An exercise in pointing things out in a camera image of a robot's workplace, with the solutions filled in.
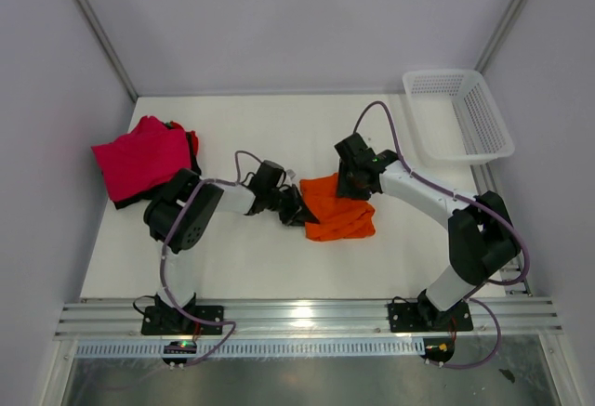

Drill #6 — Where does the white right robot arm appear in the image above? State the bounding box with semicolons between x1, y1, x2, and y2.
335;133;522;331

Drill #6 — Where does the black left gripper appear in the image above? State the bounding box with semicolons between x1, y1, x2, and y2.
265;184;317;227

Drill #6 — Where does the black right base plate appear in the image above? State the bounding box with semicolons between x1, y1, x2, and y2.
387;302;474;333

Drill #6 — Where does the red folded t shirt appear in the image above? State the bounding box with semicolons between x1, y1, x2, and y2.
165;121;200;157

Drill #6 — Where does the right controller board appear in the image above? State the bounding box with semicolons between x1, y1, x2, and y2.
422;340;456;365

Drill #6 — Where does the controller board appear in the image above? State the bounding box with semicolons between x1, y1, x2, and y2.
422;340;456;365
162;340;197;365

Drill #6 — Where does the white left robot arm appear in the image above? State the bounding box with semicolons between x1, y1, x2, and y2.
143;160;319;334

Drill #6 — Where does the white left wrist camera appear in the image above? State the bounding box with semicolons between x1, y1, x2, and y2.
284;169;298;185

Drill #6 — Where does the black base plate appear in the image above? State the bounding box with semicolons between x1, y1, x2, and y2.
387;302;474;333
140;305;224;336

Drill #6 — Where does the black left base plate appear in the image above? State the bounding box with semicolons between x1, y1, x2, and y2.
140;305;224;336

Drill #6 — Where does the orange t shirt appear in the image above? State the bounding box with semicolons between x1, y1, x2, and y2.
299;173;376;242

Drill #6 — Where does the left controller board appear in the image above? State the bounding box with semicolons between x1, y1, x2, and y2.
162;340;197;365

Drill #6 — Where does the white plastic basket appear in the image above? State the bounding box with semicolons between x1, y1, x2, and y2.
403;69;515;167

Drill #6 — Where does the slotted grey cable duct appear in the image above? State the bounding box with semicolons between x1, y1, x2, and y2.
74;336;424;359

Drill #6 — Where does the pink folded t shirt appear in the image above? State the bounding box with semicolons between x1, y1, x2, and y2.
91;116;198;209

